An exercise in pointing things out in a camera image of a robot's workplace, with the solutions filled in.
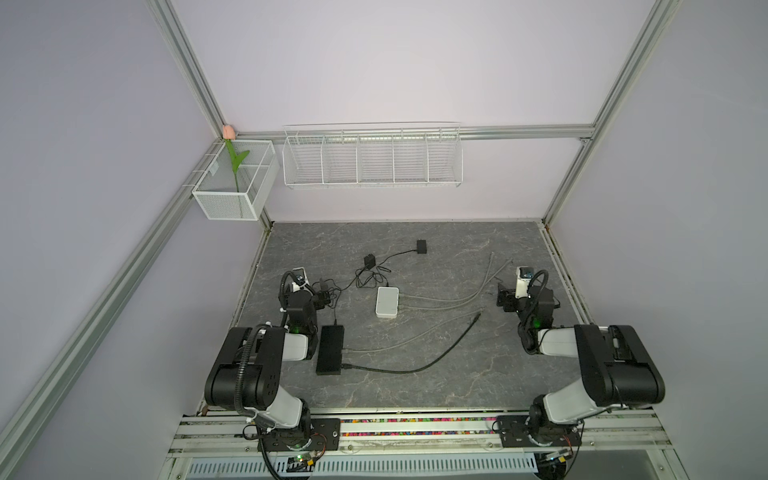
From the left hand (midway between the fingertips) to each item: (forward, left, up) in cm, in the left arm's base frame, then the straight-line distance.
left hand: (308, 283), depth 92 cm
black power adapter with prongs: (+11, -19, -5) cm, 23 cm away
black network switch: (-19, -7, -8) cm, 21 cm away
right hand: (-4, -66, -2) cm, 66 cm away
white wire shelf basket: (+35, -22, +22) cm, 47 cm away
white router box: (-3, -24, -7) cm, 26 cm away
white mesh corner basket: (+13, +20, +27) cm, 36 cm away
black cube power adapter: (+20, -39, -9) cm, 45 cm away
